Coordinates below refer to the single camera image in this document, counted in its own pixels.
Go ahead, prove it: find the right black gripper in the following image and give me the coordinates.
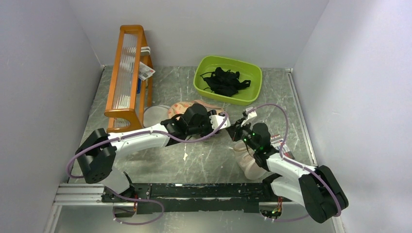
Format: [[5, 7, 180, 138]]
[[226, 117, 259, 152]]

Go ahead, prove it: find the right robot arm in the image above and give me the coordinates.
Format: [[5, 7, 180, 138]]
[[226, 119, 349, 223]]

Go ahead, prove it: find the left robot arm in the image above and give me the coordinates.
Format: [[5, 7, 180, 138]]
[[69, 103, 230, 202]]

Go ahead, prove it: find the beige mesh laundry bag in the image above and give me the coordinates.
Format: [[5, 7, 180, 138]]
[[233, 142, 267, 180]]

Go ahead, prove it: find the black bra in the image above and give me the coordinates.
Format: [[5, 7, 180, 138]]
[[200, 67, 251, 97]]

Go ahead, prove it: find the colour marker pack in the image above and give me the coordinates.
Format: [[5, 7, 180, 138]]
[[270, 134, 295, 161]]

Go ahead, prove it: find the green plastic basin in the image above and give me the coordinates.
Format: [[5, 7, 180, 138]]
[[193, 55, 263, 106]]

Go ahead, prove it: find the orange wooden rack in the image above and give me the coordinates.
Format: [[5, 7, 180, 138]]
[[104, 25, 153, 133]]

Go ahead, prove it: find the white packaged card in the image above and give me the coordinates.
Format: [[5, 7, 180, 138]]
[[138, 62, 155, 81]]

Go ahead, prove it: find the white grey small case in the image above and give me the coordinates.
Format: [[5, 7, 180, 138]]
[[140, 46, 151, 56]]

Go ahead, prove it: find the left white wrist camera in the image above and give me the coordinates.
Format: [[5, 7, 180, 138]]
[[209, 114, 231, 130]]

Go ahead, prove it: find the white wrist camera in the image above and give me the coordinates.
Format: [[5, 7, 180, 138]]
[[209, 114, 231, 130], [241, 107, 257, 126]]

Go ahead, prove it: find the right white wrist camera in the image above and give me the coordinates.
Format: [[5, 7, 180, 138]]
[[241, 107, 257, 126]]

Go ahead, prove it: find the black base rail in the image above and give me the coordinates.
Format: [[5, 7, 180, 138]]
[[101, 183, 285, 215]]

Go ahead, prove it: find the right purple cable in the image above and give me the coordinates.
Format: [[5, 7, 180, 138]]
[[246, 103, 343, 223]]

